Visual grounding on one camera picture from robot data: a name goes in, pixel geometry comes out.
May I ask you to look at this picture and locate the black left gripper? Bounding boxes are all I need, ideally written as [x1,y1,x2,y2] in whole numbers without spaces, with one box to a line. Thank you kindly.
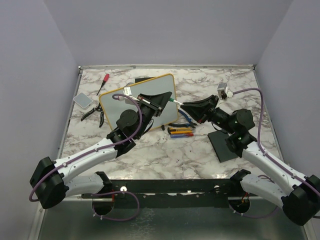
[135,91,171,139]

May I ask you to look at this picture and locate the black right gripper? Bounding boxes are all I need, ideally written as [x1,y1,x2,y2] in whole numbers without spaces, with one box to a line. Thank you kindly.
[181,94,236,134]

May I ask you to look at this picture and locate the white green whiteboard marker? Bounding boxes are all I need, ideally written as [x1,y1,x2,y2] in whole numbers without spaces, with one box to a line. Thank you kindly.
[168,98,184,106]

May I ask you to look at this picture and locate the yellow framed whiteboard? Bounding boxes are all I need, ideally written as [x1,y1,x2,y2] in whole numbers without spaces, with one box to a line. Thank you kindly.
[99,73,178,142]

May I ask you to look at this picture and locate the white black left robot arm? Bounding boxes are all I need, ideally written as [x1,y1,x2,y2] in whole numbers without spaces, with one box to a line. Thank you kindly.
[29,91,172,209]

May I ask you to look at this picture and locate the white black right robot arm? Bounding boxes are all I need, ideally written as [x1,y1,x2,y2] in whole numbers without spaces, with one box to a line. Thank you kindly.
[180,95,320,226]

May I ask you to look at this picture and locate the blue red precision screwdriver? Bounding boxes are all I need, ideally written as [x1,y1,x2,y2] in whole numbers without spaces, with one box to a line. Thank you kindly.
[170,133,207,139]

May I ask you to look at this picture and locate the orange pen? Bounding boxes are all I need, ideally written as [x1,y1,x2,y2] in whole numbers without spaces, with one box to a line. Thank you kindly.
[169,131,193,135]

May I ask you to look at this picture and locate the black rectangular eraser block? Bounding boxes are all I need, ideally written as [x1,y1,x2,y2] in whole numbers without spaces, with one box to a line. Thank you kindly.
[207,131,238,163]

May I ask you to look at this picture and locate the small white square device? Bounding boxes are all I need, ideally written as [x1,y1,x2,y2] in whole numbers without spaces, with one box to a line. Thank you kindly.
[73,92,93,109]

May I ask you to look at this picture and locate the blue handled cutting pliers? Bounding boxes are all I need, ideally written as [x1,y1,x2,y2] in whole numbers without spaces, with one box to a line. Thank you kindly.
[168,109,197,129]

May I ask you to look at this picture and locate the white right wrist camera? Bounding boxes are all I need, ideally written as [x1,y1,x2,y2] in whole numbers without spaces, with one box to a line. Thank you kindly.
[217,82,234,100]

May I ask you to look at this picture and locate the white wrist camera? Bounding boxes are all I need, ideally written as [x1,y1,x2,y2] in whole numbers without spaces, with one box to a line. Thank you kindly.
[217,82,234,100]
[123,86,132,97]

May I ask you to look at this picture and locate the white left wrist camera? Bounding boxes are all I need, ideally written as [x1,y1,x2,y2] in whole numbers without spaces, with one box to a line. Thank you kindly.
[123,86,132,97]

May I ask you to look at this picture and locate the red handled screwdriver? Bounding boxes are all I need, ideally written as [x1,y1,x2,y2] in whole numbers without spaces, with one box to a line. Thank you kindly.
[96,73,110,96]

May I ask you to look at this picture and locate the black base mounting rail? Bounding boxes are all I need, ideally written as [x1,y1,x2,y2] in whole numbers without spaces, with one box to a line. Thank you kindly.
[81,177,245,208]

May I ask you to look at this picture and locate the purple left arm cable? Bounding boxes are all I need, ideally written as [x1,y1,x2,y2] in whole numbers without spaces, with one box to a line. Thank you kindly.
[28,93,151,222]

